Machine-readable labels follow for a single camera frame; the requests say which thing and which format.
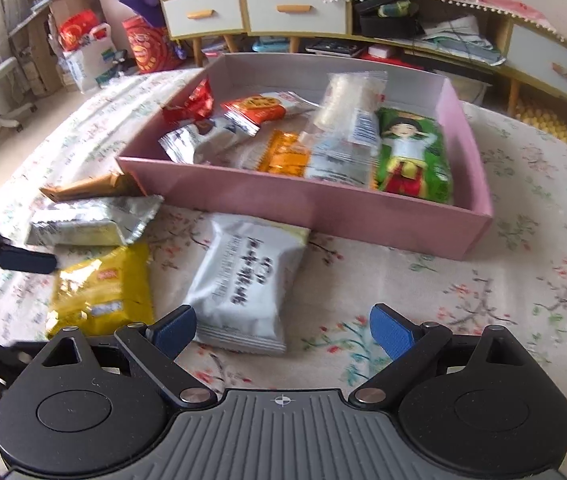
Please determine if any white drawer cabinet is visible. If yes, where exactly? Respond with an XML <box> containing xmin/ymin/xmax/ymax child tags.
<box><xmin>152</xmin><ymin>0</ymin><xmax>353</xmax><ymax>54</ymax></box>

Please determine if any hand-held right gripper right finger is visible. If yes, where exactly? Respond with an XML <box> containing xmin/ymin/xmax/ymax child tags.
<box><xmin>348</xmin><ymin>302</ymin><xmax>531</xmax><ymax>407</ymax></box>

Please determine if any pink cardboard box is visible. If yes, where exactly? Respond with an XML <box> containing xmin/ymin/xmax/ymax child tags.
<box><xmin>116</xmin><ymin>52</ymin><xmax>494</xmax><ymax>262</ymax></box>

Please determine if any green snack packet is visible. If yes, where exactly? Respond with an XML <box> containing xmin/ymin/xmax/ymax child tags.
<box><xmin>373</xmin><ymin>106</ymin><xmax>455</xmax><ymax>206</ymax></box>

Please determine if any black case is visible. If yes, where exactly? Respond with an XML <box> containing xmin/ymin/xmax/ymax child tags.
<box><xmin>353</xmin><ymin>0</ymin><xmax>425</xmax><ymax>39</ymax></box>

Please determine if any low wooden sideboard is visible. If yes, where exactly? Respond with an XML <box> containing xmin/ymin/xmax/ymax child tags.
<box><xmin>348</xmin><ymin>0</ymin><xmax>567</xmax><ymax>161</ymax></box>

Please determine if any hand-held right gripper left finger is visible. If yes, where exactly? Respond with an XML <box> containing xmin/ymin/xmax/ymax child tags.
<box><xmin>33</xmin><ymin>305</ymin><xmax>219</xmax><ymax>408</ymax></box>

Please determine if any red and white shopping bag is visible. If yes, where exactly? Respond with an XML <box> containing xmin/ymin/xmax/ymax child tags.
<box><xmin>58</xmin><ymin>10</ymin><xmax>117</xmax><ymax>94</ymax></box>

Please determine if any brown cone packet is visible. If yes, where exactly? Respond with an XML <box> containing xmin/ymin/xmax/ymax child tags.
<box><xmin>40</xmin><ymin>171</ymin><xmax>145</xmax><ymax>204</ymax></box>

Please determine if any floral mat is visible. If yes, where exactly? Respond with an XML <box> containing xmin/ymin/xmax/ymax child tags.
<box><xmin>0</xmin><ymin>67</ymin><xmax>567</xmax><ymax>480</ymax></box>

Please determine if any yellow egg tray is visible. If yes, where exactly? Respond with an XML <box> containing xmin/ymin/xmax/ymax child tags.
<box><xmin>515</xmin><ymin>99</ymin><xmax>567</xmax><ymax>147</ymax></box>

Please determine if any red and white biscuit packet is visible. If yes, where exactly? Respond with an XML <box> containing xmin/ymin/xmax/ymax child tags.
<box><xmin>220</xmin><ymin>91</ymin><xmax>320</xmax><ymax>137</ymax></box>

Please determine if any white packet with black print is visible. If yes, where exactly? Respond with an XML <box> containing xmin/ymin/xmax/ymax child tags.
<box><xmin>182</xmin><ymin>212</ymin><xmax>313</xmax><ymax>357</ymax></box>

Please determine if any red gift bag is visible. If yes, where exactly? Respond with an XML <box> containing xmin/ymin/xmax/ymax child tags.
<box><xmin>122</xmin><ymin>15</ymin><xmax>185</xmax><ymax>77</ymax></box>

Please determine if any yellow snack packet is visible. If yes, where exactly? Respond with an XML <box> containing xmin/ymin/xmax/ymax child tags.
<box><xmin>44</xmin><ymin>241</ymin><xmax>157</xmax><ymax>339</ymax></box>

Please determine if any pile of papers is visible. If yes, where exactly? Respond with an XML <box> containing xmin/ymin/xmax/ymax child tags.
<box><xmin>421</xmin><ymin>14</ymin><xmax>507</xmax><ymax>67</ymax></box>

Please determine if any red snack packet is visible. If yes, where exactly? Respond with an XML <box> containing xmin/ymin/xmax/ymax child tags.
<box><xmin>162</xmin><ymin>79</ymin><xmax>215</xmax><ymax>127</ymax></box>

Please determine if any orange wafer packet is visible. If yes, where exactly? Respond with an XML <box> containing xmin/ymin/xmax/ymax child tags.
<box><xmin>257</xmin><ymin>129</ymin><xmax>315</xmax><ymax>177</ymax></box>

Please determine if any wooden shelf unit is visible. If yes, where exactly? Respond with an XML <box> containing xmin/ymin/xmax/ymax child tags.
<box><xmin>7</xmin><ymin>0</ymin><xmax>97</xmax><ymax>97</ymax></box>

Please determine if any clear rice cracker packet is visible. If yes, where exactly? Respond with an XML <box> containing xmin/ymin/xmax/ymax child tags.
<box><xmin>307</xmin><ymin>71</ymin><xmax>390</xmax><ymax>184</ymax></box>

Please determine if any silver snack packet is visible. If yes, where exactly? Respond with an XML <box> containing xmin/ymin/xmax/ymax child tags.
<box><xmin>158</xmin><ymin>119</ymin><xmax>260</xmax><ymax>167</ymax></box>
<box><xmin>27</xmin><ymin>194</ymin><xmax>165</xmax><ymax>247</ymax></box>

